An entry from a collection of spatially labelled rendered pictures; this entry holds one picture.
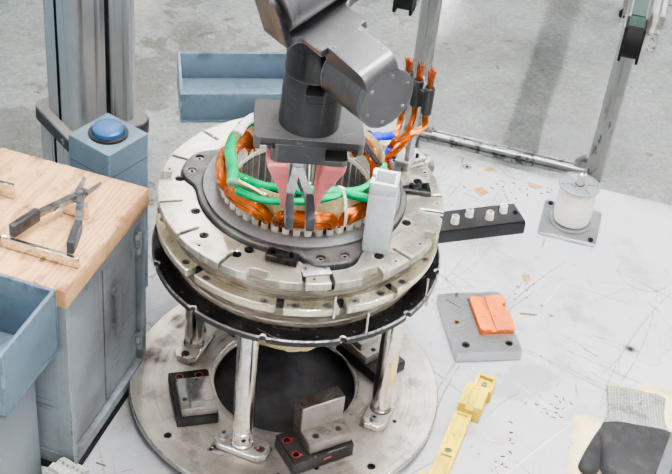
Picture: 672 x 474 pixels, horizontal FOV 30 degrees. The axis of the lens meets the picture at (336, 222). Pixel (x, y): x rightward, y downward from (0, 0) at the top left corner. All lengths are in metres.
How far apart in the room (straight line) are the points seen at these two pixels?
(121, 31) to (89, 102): 0.11
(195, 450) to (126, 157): 0.37
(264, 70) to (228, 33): 2.22
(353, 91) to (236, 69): 0.68
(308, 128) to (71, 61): 0.66
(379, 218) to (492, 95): 2.50
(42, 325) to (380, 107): 0.44
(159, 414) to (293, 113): 0.53
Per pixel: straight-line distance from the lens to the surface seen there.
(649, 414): 1.67
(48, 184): 1.46
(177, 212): 1.36
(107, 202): 1.43
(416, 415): 1.57
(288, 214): 1.19
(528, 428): 1.62
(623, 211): 2.02
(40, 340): 1.32
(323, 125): 1.14
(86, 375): 1.46
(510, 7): 4.30
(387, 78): 1.05
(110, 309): 1.47
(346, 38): 1.07
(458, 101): 3.73
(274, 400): 1.59
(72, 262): 1.33
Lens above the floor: 1.92
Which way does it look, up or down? 37 degrees down
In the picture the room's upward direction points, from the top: 6 degrees clockwise
